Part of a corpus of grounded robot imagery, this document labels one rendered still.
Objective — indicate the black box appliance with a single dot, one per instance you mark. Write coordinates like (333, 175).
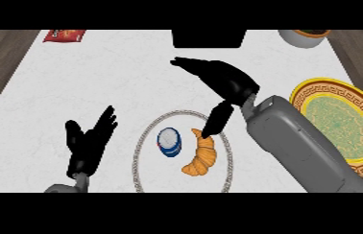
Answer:
(208, 38)

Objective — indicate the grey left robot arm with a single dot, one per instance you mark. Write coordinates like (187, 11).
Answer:
(70, 185)

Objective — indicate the white plant pot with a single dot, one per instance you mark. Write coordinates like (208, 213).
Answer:
(304, 38)

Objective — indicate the red snack bag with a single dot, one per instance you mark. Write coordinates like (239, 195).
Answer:
(63, 35)

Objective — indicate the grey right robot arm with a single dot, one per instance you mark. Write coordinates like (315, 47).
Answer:
(302, 151)

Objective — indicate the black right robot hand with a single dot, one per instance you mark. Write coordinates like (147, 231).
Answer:
(225, 79)

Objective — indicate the yellow patterned plate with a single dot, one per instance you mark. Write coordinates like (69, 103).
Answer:
(338, 119)

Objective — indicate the white round placemat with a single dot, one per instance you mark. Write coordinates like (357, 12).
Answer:
(146, 142)

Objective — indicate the blue and white can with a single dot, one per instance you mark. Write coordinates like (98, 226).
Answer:
(169, 142)

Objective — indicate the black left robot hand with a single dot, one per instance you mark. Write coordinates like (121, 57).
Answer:
(87, 142)

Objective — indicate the golden croissant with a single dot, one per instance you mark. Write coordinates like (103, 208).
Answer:
(202, 156)

